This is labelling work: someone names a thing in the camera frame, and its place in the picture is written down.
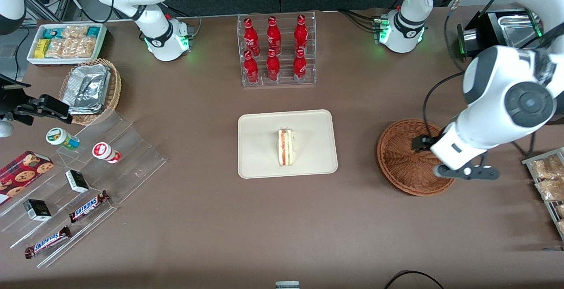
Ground cream plastic tray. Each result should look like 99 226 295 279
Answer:
237 109 338 179

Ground silver foil container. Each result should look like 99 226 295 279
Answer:
61 63 111 116

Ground yellow snack packet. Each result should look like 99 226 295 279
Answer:
34 38 50 59

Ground Snickers chocolate bar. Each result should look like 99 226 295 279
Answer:
24 225 72 259
68 190 111 224

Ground steel food pan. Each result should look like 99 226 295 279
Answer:
498 11 543 48

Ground green lidded yogurt cup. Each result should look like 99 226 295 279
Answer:
45 127 81 151

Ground triangular sandwich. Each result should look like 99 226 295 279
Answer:
276 126 295 167

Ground white snack bin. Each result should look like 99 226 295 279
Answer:
26 23 108 66

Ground red cookie box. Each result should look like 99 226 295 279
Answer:
0 150 55 206

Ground clear bag of nuts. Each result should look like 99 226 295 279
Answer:
45 38 67 59
62 25 89 40
64 37 96 59

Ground black cable loop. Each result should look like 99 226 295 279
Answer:
383 270 446 289

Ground grey wire tray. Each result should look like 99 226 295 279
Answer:
522 147 564 241

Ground light wicker basket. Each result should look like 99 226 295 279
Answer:
59 58 122 126

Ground brown wicker basket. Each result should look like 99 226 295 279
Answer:
377 119 457 196

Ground small black box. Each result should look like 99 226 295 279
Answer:
22 199 52 222
65 169 91 194

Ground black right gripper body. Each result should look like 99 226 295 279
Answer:
0 74 34 126

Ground clear acrylic bottle rack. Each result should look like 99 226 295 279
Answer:
237 11 317 88

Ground black hot food case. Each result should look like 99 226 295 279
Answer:
457 7 564 127

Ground red cola bottle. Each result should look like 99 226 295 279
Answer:
266 16 282 56
243 18 260 57
266 49 281 82
243 50 260 84
293 15 309 54
293 48 308 83

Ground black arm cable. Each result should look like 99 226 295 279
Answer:
423 72 464 141

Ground red lidded yogurt cup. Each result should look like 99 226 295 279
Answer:
92 141 122 164

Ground clear acrylic step shelf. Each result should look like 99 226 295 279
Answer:
0 110 167 269

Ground black base cables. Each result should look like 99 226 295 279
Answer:
167 2 203 33
338 9 383 33

